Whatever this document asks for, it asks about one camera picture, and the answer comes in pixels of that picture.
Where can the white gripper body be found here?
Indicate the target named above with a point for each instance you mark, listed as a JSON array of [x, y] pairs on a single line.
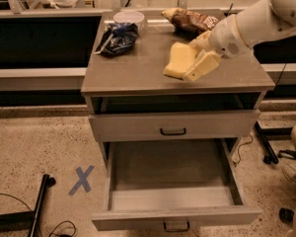
[[224, 37]]

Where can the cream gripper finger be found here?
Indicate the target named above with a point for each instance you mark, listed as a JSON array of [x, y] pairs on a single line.
[[201, 42], [204, 63]]

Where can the yellow sponge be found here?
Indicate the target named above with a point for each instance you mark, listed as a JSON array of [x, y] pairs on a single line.
[[182, 57]]

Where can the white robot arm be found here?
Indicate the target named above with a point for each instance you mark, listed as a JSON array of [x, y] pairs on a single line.
[[266, 20]]

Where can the grey drawer cabinet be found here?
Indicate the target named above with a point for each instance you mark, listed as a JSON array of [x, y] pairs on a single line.
[[134, 83]]

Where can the closed grey upper drawer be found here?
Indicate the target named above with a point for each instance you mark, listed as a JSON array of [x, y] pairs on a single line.
[[181, 125]]

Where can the open grey lower drawer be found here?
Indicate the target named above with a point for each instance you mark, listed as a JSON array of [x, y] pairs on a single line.
[[172, 185]]

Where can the brown chip bag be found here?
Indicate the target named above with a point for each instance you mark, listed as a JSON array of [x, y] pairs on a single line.
[[190, 21]]

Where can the white bowl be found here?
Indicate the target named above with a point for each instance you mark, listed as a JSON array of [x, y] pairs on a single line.
[[124, 18]]

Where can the blue snack bag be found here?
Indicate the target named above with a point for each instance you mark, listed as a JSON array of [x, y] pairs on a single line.
[[117, 39]]

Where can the black stand right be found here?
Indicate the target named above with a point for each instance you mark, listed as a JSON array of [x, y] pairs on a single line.
[[263, 136]]

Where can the black stand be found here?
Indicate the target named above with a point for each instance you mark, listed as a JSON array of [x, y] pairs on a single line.
[[263, 136], [28, 220]]

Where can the blue tape cross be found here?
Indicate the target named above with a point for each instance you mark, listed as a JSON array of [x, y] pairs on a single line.
[[82, 181]]

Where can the black stand left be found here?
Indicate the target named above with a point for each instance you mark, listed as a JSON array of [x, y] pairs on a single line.
[[28, 220]]

